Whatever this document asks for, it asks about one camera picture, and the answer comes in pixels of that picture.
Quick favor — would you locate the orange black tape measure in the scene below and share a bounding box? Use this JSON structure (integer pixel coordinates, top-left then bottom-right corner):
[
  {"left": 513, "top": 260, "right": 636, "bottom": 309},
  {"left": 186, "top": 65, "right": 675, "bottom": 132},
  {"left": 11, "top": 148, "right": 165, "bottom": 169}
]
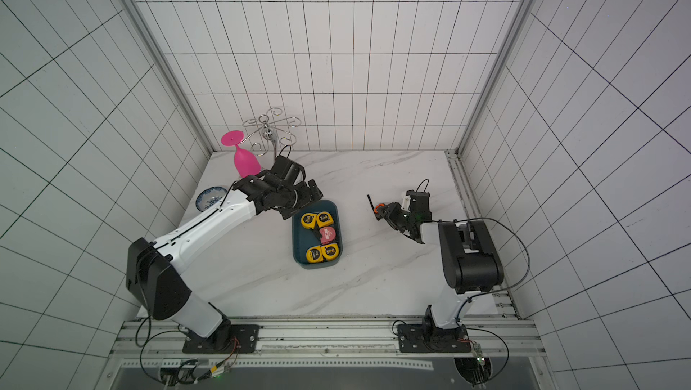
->
[{"left": 367, "top": 195, "right": 387, "bottom": 220}]

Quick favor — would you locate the yellow tape measure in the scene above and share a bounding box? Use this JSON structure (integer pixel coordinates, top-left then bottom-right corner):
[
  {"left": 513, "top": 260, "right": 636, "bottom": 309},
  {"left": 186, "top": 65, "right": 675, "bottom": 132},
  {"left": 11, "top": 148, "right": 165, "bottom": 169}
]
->
[
  {"left": 301, "top": 213, "right": 318, "bottom": 230},
  {"left": 321, "top": 243, "right": 340, "bottom": 261},
  {"left": 316, "top": 212, "right": 335, "bottom": 228},
  {"left": 306, "top": 246, "right": 324, "bottom": 264}
]

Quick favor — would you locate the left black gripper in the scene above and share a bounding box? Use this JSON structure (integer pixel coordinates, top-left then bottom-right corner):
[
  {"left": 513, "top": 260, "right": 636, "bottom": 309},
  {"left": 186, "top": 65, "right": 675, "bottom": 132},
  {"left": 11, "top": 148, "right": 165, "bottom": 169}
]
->
[{"left": 276, "top": 180, "right": 323, "bottom": 221}]

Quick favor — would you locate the pink plastic wine glass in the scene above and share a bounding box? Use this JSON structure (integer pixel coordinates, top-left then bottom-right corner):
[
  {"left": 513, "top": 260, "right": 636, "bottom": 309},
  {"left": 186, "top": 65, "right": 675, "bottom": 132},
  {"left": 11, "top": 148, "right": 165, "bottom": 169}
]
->
[{"left": 221, "top": 130, "right": 262, "bottom": 178}]

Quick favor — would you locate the aluminium mounting rail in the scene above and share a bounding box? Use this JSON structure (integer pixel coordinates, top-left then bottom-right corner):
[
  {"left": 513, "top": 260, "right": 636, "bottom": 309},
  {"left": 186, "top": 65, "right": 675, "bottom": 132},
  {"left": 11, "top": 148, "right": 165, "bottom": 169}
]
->
[{"left": 108, "top": 316, "right": 546, "bottom": 374}]

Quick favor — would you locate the teal plastic storage box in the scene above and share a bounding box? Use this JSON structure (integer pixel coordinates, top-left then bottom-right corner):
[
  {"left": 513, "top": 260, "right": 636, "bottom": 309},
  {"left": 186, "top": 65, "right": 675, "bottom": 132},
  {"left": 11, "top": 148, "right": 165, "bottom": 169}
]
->
[{"left": 291, "top": 200, "right": 343, "bottom": 269}]

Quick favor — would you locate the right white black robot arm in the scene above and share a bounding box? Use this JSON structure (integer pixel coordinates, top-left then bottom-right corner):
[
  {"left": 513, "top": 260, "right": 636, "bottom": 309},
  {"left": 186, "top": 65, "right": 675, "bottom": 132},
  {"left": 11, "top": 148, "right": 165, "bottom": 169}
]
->
[{"left": 371, "top": 190, "right": 504, "bottom": 335}]

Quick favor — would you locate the blue white ceramic dish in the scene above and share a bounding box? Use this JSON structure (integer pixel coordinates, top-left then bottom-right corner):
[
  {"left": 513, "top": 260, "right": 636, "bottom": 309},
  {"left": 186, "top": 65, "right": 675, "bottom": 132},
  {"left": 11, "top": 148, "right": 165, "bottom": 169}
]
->
[{"left": 194, "top": 186, "right": 229, "bottom": 213}]

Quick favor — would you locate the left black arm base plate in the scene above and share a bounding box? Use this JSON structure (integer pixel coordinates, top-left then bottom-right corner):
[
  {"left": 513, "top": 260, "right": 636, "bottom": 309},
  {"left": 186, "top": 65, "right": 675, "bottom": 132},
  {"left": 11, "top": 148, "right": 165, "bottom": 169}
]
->
[{"left": 182, "top": 322, "right": 260, "bottom": 355}]

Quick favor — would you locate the chrome wine glass rack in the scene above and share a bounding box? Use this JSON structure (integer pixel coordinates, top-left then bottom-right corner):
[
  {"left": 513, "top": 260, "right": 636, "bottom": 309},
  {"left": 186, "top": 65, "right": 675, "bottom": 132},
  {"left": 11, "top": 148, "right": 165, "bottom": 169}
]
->
[{"left": 241, "top": 107, "right": 302, "bottom": 167}]

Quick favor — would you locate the pink tape measure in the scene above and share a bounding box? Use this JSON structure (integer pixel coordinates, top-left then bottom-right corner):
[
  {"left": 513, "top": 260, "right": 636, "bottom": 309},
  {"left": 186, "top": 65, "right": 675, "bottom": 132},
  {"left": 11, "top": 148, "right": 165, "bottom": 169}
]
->
[{"left": 319, "top": 226, "right": 338, "bottom": 245}]

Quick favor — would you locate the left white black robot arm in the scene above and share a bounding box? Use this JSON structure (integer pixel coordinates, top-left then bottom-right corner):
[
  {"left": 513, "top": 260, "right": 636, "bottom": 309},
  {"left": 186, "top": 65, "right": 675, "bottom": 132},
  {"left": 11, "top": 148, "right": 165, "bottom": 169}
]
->
[{"left": 125, "top": 156, "right": 323, "bottom": 339}]

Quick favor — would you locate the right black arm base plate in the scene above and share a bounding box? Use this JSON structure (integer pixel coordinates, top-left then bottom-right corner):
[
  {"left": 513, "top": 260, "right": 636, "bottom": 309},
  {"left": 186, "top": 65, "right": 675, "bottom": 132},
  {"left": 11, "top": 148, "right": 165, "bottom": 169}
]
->
[{"left": 394, "top": 323, "right": 473, "bottom": 354}]

